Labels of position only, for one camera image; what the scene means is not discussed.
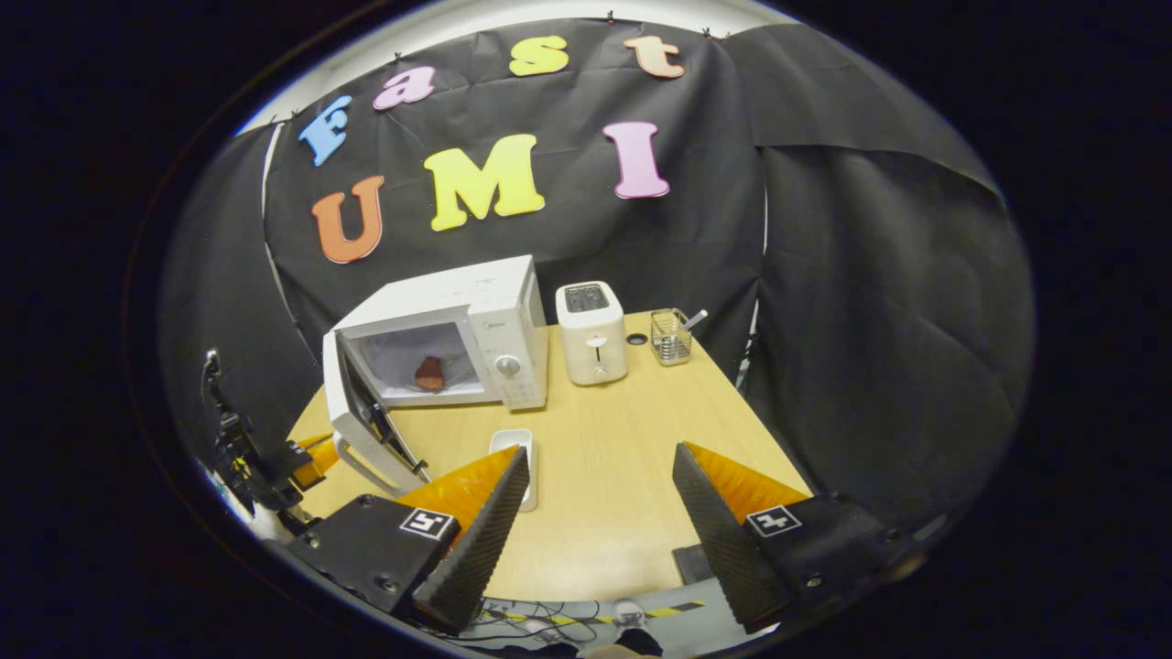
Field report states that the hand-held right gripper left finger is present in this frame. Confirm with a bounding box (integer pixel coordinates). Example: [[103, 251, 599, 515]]
[[288, 446, 531, 634]]

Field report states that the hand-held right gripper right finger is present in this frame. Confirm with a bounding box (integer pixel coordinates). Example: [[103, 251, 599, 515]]
[[671, 442, 917, 634]]

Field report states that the white microwave oven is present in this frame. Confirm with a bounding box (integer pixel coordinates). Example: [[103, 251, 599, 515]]
[[322, 254, 550, 496]]

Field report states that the small black block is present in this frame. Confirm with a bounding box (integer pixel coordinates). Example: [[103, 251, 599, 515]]
[[673, 545, 717, 587]]

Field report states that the yellow black floor tape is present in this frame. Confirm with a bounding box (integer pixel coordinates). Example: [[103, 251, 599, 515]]
[[485, 600, 708, 628]]

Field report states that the white rectangular dish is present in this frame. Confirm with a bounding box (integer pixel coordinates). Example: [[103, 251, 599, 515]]
[[490, 428, 539, 513]]

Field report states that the metal mesh utensil holder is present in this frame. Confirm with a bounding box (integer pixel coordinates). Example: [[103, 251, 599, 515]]
[[650, 308, 694, 367]]

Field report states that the white toaster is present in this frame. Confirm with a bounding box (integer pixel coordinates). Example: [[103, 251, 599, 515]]
[[556, 281, 630, 386]]

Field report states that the tangle of floor cables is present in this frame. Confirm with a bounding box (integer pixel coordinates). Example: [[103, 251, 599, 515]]
[[458, 595, 642, 643]]

